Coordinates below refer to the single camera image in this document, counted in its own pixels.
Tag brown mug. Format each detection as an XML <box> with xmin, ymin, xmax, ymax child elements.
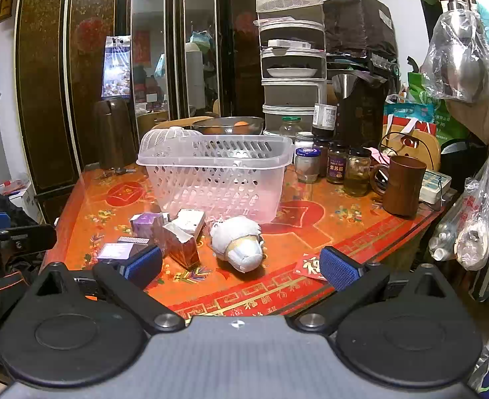
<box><xmin>370</xmin><ymin>155</ymin><xmax>428</xmax><ymax>217</ymax></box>

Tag clear plastic basket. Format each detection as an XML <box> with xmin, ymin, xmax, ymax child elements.
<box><xmin>136</xmin><ymin>134</ymin><xmax>295</xmax><ymax>225</ymax></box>

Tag dark brown jar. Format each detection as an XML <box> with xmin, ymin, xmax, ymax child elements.
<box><xmin>313</xmin><ymin>137</ymin><xmax>331</xmax><ymax>178</ymax></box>

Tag white plate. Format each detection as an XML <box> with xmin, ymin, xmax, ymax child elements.
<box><xmin>266</xmin><ymin>67</ymin><xmax>318</xmax><ymax>78</ymax></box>

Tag small purple box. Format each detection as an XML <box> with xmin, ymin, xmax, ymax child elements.
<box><xmin>130</xmin><ymin>212</ymin><xmax>171</xmax><ymax>242</ymax></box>

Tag plastic bag of metal ladles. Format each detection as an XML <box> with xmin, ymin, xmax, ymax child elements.
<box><xmin>420</xmin><ymin>0</ymin><xmax>489</xmax><ymax>104</ymax></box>

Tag dark brown wardrobe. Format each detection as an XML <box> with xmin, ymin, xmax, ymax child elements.
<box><xmin>15</xmin><ymin>0</ymin><xmax>266</xmax><ymax>217</ymax></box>

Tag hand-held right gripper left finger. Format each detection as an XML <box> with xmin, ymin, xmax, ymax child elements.
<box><xmin>29</xmin><ymin>244</ymin><xmax>186</xmax><ymax>335</ymax></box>

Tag red envelope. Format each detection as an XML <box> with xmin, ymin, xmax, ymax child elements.
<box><xmin>293</xmin><ymin>253</ymin><xmax>329</xmax><ymax>282</ymax></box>

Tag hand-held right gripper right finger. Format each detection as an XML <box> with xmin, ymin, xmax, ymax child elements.
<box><xmin>288</xmin><ymin>246</ymin><xmax>458</xmax><ymax>335</ymax></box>

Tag green lid glass jar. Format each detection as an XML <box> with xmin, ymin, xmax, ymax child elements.
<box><xmin>279</xmin><ymin>116</ymin><xmax>304</xmax><ymax>138</ymax></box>

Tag white plush toy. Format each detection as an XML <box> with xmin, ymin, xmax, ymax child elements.
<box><xmin>209</xmin><ymin>215</ymin><xmax>267</xmax><ymax>274</ymax></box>

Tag white electronic device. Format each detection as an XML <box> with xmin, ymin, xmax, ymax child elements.
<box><xmin>418</xmin><ymin>170</ymin><xmax>453</xmax><ymax>205</ymax></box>

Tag white mesh food cover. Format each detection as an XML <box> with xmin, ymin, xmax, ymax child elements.
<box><xmin>138</xmin><ymin>127</ymin><xmax>204</xmax><ymax>155</ymax></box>

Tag small white box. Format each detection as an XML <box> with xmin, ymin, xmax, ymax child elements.
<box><xmin>173</xmin><ymin>209</ymin><xmax>207</xmax><ymax>240</ymax></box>

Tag tiered white food rack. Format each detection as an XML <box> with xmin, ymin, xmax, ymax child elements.
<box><xmin>255</xmin><ymin>0</ymin><xmax>329</xmax><ymax>135</ymax></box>

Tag purple label jar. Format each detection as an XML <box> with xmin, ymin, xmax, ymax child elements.
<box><xmin>326</xmin><ymin>141</ymin><xmax>350</xmax><ymax>185</ymax></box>

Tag flat white box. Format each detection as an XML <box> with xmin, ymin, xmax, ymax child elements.
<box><xmin>268</xmin><ymin>39</ymin><xmax>312</xmax><ymax>50</ymax></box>

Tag tan wooden board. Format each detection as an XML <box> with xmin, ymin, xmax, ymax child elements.
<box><xmin>378</xmin><ymin>130</ymin><xmax>442</xmax><ymax>172</ymax></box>

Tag wooden chair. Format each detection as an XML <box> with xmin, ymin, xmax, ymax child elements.
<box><xmin>150</xmin><ymin>116</ymin><xmax>213</xmax><ymax>131</ymax></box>

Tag green shopping bag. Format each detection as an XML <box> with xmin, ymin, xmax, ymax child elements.
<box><xmin>407</xmin><ymin>70</ymin><xmax>471</xmax><ymax>143</ymax></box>

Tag red gift bag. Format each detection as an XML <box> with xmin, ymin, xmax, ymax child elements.
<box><xmin>383</xmin><ymin>114</ymin><xmax>439</xmax><ymax>137</ymax></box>

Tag purple label box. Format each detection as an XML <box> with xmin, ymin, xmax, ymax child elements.
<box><xmin>97</xmin><ymin>236</ymin><xmax>152</xmax><ymax>265</ymax></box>

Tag blue lid glass jar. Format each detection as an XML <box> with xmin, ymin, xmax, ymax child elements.
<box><xmin>294</xmin><ymin>146</ymin><xmax>321</xmax><ymax>184</ymax></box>

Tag plastic bag of bottles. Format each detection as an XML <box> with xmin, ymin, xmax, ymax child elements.
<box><xmin>428</xmin><ymin>149</ymin><xmax>489</xmax><ymax>272</ymax></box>

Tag hanging blue package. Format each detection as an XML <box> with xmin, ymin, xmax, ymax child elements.
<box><xmin>102</xmin><ymin>35</ymin><xmax>132</xmax><ymax>100</ymax></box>

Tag brown thermos jug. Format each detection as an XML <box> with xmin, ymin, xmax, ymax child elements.
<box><xmin>94</xmin><ymin>98</ymin><xmax>138</xmax><ymax>171</ymax></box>

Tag glass bowl with oranges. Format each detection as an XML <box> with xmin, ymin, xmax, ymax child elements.
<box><xmin>192</xmin><ymin>116</ymin><xmax>265</xmax><ymax>136</ymax></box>

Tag black lid glass jar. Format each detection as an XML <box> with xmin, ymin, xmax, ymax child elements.
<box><xmin>343</xmin><ymin>147</ymin><xmax>372</xmax><ymax>197</ymax></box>

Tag white label dark bottle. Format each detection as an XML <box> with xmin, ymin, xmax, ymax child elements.
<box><xmin>312</xmin><ymin>103</ymin><xmax>338</xmax><ymax>139</ymax></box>

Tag white cardboard box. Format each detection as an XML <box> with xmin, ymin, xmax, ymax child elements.
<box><xmin>0</xmin><ymin>180</ymin><xmax>43</xmax><ymax>224</ymax></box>

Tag pink paper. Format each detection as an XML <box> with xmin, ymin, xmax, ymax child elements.
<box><xmin>362</xmin><ymin>146</ymin><xmax>391</xmax><ymax>166</ymax></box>

